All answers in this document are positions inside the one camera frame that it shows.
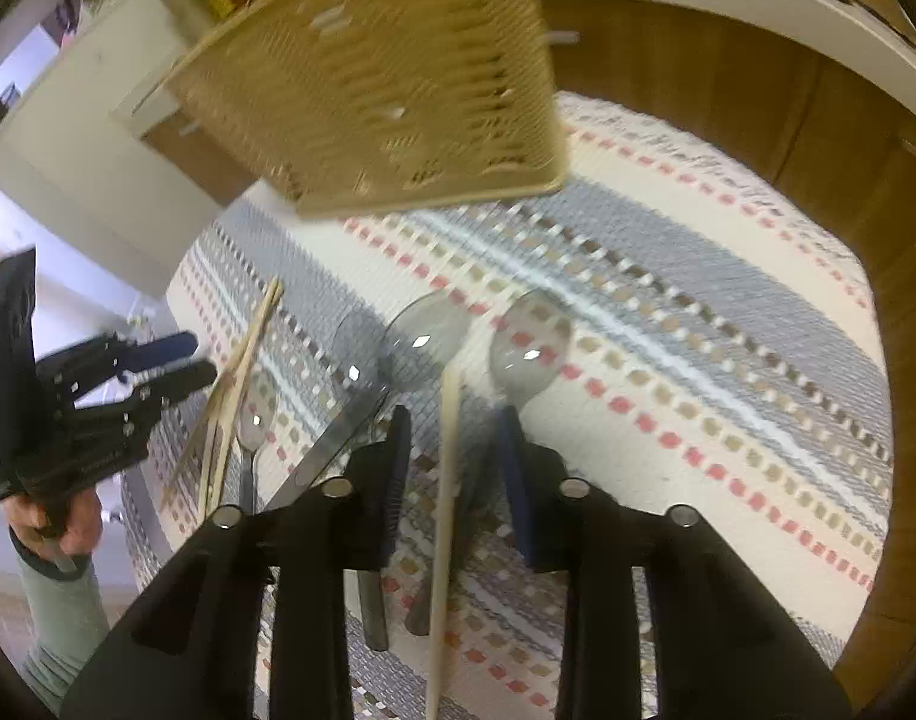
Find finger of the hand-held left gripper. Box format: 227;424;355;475
38;331;199;395
56;360;219;428

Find small metal spoon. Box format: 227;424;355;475
235;388;279;515

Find yellow plastic utensil basket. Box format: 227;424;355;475
161;0;571;222

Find striped woven mat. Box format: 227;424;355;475
120;90;896;720

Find person's left forearm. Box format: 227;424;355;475
15;556;115;717

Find flat-handled metal spoon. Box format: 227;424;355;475
265;311;391;512

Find person's left hand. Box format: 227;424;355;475
8;490;103;580

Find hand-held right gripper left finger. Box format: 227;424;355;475
59;405;414;720

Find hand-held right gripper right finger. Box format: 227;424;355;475
494;405;853;720

